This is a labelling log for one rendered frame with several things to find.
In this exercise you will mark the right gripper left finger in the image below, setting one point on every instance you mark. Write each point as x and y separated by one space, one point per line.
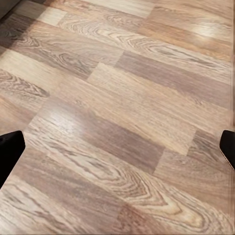
12 146

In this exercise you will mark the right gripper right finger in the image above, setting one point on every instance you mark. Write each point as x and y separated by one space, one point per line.
227 146

